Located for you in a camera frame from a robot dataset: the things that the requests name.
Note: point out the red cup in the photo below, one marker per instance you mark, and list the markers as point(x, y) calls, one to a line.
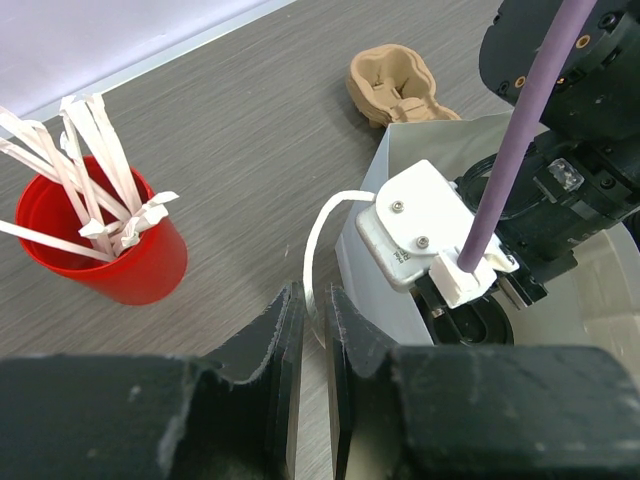
point(144, 271)

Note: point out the single black cup lid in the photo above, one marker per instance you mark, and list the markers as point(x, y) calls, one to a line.
point(483, 322)

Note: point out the brown cup carrier stack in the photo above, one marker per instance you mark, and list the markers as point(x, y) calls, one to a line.
point(392, 84)

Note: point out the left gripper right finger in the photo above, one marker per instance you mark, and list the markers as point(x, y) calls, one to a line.
point(491, 412)

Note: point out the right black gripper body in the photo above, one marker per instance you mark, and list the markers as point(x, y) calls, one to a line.
point(566, 192)

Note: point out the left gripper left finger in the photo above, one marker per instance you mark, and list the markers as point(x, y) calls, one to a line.
point(230, 414)

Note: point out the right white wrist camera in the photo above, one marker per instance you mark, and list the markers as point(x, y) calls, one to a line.
point(417, 226)

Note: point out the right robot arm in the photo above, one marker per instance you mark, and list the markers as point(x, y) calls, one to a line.
point(596, 95)

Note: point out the light blue paper bag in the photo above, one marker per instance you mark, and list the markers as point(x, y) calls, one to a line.
point(595, 303)

